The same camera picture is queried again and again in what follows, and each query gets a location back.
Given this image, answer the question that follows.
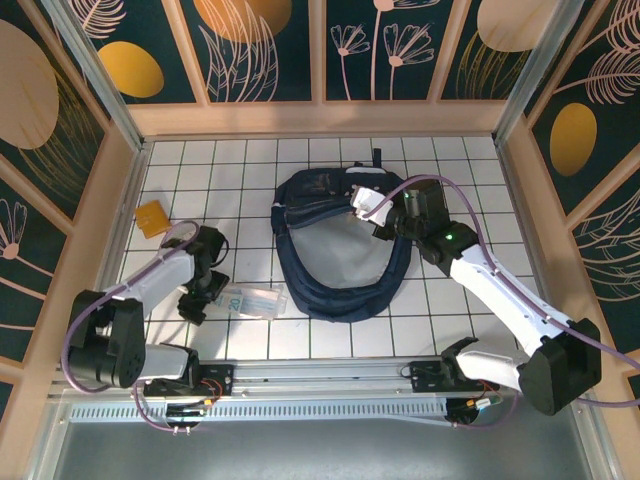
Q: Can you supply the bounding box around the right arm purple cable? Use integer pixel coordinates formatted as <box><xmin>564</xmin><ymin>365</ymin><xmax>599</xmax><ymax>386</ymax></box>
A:
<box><xmin>362</xmin><ymin>174</ymin><xmax>640</xmax><ymax>431</ymax></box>

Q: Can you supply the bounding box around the yellow leather wallet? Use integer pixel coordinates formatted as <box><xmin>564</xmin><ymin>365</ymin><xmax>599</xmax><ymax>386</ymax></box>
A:
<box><xmin>134</xmin><ymin>200</ymin><xmax>173</xmax><ymax>239</ymax></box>

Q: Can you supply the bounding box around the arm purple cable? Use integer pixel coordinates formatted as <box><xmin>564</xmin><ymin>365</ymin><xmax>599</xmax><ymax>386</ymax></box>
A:
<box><xmin>60</xmin><ymin>220</ymin><xmax>202</xmax><ymax>436</ymax></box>
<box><xmin>362</xmin><ymin>174</ymin><xmax>640</xmax><ymax>431</ymax></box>

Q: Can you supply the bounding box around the aluminium mounting rail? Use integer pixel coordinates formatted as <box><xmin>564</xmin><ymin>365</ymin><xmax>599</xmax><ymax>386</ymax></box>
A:
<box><xmin>49</xmin><ymin>357</ymin><xmax>594</xmax><ymax>401</ymax></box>

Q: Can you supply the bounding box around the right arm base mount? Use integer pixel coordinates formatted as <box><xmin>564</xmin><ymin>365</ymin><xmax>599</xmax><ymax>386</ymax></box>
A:
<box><xmin>408</xmin><ymin>359</ymin><xmax>501</xmax><ymax>394</ymax></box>

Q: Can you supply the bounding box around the navy blue backpack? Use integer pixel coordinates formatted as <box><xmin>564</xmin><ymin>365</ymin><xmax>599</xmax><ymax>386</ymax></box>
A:
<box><xmin>271</xmin><ymin>147</ymin><xmax>414</xmax><ymax>321</ymax></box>

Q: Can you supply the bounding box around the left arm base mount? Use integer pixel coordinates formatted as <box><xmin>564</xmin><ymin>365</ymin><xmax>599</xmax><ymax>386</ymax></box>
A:
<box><xmin>143</xmin><ymin>363</ymin><xmax>236</xmax><ymax>399</ymax></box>

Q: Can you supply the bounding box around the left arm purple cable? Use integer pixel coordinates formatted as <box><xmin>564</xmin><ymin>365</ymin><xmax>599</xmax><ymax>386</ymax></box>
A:
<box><xmin>60</xmin><ymin>220</ymin><xmax>202</xmax><ymax>436</ymax></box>

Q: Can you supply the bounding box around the black controller board with wires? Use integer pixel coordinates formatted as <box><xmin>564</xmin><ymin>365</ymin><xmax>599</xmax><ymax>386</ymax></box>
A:
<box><xmin>446</xmin><ymin>397</ymin><xmax>504</xmax><ymax>429</ymax></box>
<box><xmin>164</xmin><ymin>399</ymin><xmax>207</xmax><ymax>432</ymax></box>

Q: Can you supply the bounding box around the slotted grey cable tray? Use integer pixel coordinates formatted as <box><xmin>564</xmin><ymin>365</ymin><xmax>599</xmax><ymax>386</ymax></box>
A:
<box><xmin>69</xmin><ymin>403</ymin><xmax>451</xmax><ymax>426</ymax></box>

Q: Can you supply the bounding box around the aluminium frame post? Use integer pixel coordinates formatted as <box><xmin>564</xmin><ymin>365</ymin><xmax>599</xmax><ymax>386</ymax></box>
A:
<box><xmin>42</xmin><ymin>0</ymin><xmax>147</xmax><ymax>151</ymax></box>
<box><xmin>492</xmin><ymin>0</ymin><xmax>586</xmax><ymax>146</ymax></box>

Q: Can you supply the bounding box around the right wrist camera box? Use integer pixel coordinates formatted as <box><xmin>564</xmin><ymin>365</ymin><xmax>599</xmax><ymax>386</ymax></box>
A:
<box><xmin>348</xmin><ymin>185</ymin><xmax>395</xmax><ymax>225</ymax></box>

